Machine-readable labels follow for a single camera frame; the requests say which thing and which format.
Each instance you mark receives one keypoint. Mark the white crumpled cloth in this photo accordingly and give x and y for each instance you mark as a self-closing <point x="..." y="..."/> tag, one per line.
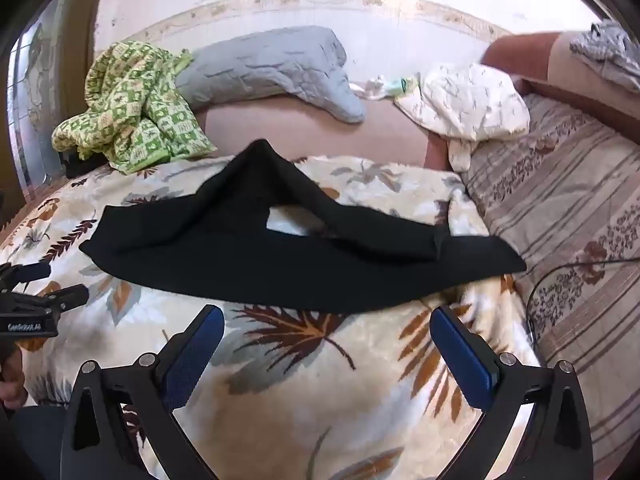
<point x="465" y="105"/>

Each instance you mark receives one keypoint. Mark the striped floral sofa cover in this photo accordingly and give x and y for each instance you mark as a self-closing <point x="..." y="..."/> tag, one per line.
<point x="575" y="185"/>

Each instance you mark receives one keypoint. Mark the leaf print blanket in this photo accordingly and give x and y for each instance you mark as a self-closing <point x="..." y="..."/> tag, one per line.
<point x="300" y="385"/>

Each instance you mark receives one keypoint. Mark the brown sofa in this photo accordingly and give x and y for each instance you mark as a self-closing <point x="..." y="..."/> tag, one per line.
<point x="300" y="130"/>

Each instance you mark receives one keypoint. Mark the small white green cloth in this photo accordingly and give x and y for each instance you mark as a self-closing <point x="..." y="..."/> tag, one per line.
<point x="395" y="87"/>

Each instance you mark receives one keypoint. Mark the grey crumpled cloth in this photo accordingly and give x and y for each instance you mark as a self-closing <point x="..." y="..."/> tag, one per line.
<point x="605" y="50"/>

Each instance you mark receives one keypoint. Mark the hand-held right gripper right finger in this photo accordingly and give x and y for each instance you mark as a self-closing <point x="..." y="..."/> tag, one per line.
<point x="462" y="355"/>

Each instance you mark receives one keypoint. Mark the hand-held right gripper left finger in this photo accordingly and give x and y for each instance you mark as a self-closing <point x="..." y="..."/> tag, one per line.
<point x="200" y="355"/>

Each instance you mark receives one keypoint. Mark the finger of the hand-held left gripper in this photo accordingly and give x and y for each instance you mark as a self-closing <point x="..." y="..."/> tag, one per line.
<point x="65" y="297"/>
<point x="27" y="272"/>

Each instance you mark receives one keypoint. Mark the green patterned blanket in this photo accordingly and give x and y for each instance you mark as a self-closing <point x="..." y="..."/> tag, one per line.
<point x="135" y="110"/>

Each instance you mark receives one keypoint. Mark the grey quilted pillow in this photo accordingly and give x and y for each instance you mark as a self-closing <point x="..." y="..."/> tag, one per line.
<point x="270" y="65"/>

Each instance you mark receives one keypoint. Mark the person's left hand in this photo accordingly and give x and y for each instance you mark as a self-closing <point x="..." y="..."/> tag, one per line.
<point x="12" y="382"/>

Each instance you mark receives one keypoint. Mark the black pants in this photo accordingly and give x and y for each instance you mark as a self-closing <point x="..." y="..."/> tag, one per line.
<point x="250" y="240"/>

